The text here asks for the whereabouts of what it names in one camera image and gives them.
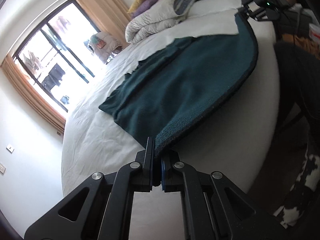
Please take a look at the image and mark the dark green fleece cloth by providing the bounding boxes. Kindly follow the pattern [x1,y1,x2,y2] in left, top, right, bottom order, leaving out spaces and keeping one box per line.
[99,14,258,155]

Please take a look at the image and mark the white bed sheet mattress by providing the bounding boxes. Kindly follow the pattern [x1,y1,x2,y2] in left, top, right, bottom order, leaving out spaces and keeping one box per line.
[59,0,280,239]

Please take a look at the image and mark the folded grey white duvet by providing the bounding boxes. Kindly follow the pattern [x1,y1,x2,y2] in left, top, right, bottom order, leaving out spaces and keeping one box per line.
[125,0,196,44]

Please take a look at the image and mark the black white patterned rug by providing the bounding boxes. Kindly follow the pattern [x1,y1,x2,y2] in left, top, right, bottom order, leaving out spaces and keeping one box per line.
[273,154,319,229]

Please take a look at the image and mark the purple pillow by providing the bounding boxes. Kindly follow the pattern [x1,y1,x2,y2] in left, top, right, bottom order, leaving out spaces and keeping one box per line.
[131,0,158,19]

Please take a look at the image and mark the beige left curtain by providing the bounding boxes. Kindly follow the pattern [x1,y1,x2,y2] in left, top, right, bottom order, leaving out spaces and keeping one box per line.
[1,55,66,134]

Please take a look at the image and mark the beige curtain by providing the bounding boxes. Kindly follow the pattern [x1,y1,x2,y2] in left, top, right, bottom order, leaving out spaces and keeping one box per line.
[1,55,66,134]
[76,0,130,48]

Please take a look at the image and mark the black framed window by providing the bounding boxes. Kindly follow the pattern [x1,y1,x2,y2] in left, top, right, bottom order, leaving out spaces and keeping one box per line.
[12,0,104,116]

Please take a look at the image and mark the beige puffy jacket pile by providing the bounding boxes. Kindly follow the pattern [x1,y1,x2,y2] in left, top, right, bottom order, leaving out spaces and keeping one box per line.
[87,32,123,64]

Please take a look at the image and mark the white wall switch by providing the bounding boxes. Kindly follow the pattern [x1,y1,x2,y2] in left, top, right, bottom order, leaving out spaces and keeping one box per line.
[6,146,14,153]

